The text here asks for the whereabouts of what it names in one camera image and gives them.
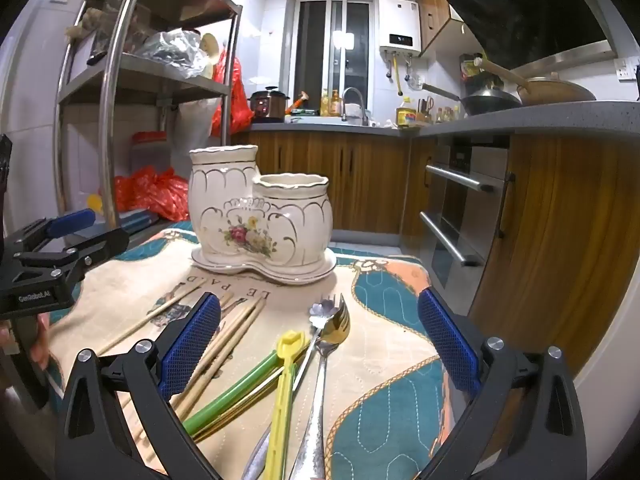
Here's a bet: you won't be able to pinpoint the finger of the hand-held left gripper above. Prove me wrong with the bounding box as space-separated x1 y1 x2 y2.
2 209 97 258
20 228 131 286

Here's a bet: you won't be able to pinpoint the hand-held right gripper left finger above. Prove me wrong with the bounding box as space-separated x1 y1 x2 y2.
55 292 223 480

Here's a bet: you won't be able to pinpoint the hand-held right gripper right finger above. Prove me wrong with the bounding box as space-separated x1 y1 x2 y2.
415 287 588 480

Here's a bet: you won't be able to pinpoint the yellow plastic spoon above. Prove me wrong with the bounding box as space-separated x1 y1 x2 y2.
262 330 307 480

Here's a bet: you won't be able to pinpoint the gold fork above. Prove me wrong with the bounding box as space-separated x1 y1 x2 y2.
192 292 352 441

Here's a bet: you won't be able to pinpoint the white floral ceramic utensil holder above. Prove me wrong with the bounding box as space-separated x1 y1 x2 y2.
187 145 338 286

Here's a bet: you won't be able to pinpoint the person's left hand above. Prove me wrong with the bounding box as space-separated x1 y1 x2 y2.
0 312 52 373

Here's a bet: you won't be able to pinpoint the quilted printed mat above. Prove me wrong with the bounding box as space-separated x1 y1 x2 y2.
47 220 451 480

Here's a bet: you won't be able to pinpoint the crumpled red plastic bag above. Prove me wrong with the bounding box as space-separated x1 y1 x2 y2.
112 167 191 223

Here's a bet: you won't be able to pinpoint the red-lidded plastic container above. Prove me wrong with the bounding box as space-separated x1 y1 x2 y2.
131 131 168 176

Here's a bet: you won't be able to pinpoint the built-in steel oven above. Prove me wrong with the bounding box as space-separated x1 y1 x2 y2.
419 145 516 311

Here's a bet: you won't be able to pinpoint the flower-headed silver spoon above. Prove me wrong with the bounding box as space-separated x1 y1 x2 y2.
241 299 335 480

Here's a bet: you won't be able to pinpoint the white plastic bag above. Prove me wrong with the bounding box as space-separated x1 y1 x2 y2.
170 100 221 161

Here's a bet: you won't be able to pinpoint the metal shelf rack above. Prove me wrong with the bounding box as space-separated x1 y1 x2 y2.
52 0 244 233

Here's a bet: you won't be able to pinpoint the wooden lower cabinets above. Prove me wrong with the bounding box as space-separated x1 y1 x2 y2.
232 130 640 376

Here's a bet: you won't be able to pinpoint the hanging red plastic bag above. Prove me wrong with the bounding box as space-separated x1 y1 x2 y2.
210 50 255 136

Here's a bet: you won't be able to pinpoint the clear plastic bag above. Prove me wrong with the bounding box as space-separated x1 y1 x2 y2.
132 30 208 80

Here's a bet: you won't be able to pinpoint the yellow oil bottle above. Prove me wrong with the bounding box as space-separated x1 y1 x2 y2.
396 97 418 128

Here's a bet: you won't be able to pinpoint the grey kitchen countertop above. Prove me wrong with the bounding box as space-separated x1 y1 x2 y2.
250 100 640 142

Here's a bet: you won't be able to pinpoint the dark wok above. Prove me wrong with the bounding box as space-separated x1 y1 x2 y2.
422 84 523 116

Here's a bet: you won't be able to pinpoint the metal sink faucet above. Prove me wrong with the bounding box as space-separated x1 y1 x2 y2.
341 87 370 126

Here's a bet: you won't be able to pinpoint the metal pan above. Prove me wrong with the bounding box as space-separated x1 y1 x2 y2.
516 77 597 106

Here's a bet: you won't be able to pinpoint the wooden spatula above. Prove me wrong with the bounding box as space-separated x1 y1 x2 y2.
474 57 531 92

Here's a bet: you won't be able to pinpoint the kitchen window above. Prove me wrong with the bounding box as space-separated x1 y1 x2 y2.
292 0 373 111

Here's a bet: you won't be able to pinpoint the white water heater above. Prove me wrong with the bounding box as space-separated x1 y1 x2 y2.
377 0 422 55

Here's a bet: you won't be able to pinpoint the wooden upper cabinet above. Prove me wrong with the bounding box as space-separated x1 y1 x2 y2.
416 0 468 56

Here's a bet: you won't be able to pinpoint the black range hood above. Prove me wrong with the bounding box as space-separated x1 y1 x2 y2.
445 0 618 68

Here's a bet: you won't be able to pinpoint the green-handled yellow spoon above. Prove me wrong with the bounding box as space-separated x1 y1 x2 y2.
182 350 281 436

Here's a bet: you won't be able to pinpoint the curved metal tube frame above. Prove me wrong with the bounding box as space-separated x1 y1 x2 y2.
102 0 153 233

